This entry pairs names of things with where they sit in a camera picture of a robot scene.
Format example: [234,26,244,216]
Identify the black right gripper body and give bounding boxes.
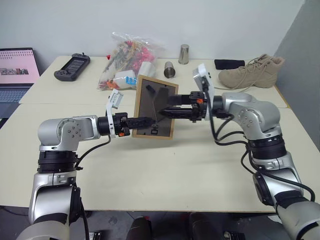
[189,90,208,123]

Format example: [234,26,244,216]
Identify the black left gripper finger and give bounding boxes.
[126,116,154,124]
[126,121,159,131]

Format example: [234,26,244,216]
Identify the black handheld game controller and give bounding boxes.
[53,52,91,82]

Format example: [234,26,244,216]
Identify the laptop with pink screen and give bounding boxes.
[0,47,41,119]

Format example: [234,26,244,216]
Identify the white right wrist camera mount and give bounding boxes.
[192,63,216,121]

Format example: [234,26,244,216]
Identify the dark rounded shape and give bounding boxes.
[126,215,154,240]

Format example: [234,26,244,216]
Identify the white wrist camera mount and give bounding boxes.
[105,88,125,139]
[192,63,216,121]

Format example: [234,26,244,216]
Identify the black cloth pad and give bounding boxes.
[213,58,246,71]

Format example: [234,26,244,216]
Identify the white and blue packet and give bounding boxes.
[112,69,139,90]

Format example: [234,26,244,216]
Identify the tall steel cup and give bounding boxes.
[177,44,190,65]

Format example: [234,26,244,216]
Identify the white box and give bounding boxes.
[139,61,158,79]

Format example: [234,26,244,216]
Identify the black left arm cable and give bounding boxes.
[74,135,112,172]

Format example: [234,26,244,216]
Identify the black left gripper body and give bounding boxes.
[113,112,131,138]

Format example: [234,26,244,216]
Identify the clear plastic bag of toys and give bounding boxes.
[96,31,167,92]

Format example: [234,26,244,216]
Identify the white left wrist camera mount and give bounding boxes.
[105,88,125,139]

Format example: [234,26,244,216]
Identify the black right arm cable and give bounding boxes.
[202,82,316,204]

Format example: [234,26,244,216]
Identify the short steel cup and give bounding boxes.
[163,60,177,79]

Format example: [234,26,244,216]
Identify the wooden picture frame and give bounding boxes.
[131,74,180,141]

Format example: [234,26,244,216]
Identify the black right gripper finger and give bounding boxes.
[167,94,192,106]
[158,105,194,120]

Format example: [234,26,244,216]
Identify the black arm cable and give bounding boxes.
[202,82,316,204]
[74,135,112,172]

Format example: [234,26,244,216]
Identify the tan lace-up boot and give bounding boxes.
[214,53,286,90]

